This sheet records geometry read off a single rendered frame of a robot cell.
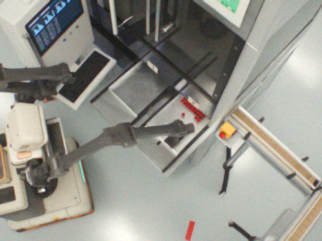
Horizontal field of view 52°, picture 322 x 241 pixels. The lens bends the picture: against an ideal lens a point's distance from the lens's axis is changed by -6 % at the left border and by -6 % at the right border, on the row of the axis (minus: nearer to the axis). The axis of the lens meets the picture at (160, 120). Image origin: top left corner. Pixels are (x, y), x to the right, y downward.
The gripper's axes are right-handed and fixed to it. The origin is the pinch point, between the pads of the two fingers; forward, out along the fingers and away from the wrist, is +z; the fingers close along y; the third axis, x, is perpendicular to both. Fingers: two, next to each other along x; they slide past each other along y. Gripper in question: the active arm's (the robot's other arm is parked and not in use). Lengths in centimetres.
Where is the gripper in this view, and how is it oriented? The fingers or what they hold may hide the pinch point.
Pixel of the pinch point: (171, 145)
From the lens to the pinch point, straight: 204.8
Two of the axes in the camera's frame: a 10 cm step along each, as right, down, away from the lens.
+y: 6.9, -5.9, 4.2
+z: -1.4, 4.6, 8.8
